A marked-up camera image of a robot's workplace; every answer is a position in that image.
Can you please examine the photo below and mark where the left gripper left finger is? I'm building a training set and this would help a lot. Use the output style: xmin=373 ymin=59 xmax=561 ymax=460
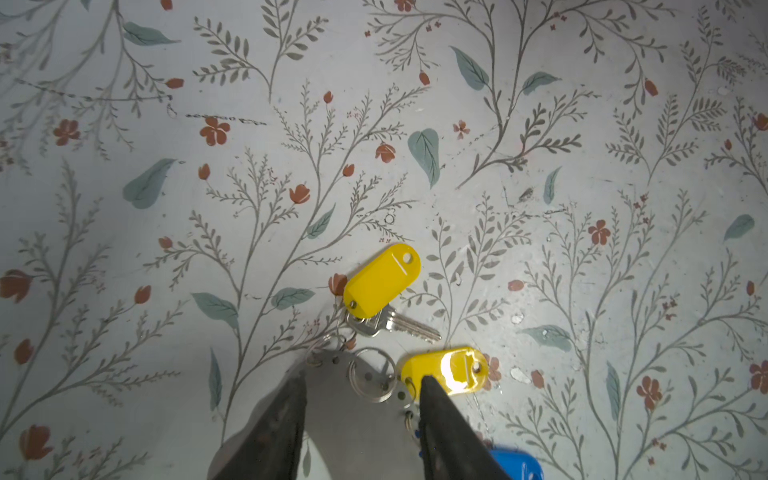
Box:
xmin=209 ymin=371 xmax=307 ymax=479

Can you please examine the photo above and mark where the silver key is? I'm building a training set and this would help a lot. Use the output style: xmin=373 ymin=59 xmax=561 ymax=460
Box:
xmin=346 ymin=305 xmax=442 ymax=343

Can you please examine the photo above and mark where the silver split ring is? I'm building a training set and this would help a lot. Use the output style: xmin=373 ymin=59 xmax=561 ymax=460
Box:
xmin=347 ymin=347 xmax=398 ymax=404

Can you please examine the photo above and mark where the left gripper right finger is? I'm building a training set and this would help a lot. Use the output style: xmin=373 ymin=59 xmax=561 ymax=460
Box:
xmin=419 ymin=376 xmax=509 ymax=480

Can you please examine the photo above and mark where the yellow key tag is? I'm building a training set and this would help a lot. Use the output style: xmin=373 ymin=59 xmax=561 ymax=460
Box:
xmin=343 ymin=243 xmax=421 ymax=318
xmin=399 ymin=347 xmax=490 ymax=401

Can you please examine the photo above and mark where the blue key tag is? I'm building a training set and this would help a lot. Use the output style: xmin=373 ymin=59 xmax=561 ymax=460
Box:
xmin=490 ymin=449 xmax=545 ymax=480

